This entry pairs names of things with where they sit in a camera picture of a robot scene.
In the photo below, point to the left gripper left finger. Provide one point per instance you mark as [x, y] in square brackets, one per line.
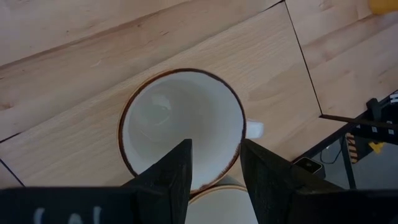
[168, 186]

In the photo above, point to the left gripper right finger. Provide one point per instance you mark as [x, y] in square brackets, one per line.
[273, 193]

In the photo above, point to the white mug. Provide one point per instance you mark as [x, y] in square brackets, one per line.
[217, 208]

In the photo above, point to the yellow faceted mug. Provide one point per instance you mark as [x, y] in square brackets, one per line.
[384, 5]

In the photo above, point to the black hazard striped mat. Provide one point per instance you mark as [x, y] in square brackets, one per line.
[351, 149]

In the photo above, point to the small black camera box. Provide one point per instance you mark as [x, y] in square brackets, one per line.
[309, 165]

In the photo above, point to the black aluminium table frame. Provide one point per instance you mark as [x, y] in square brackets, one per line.
[367, 136]

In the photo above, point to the black frame clamp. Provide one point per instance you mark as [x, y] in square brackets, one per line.
[373, 107]

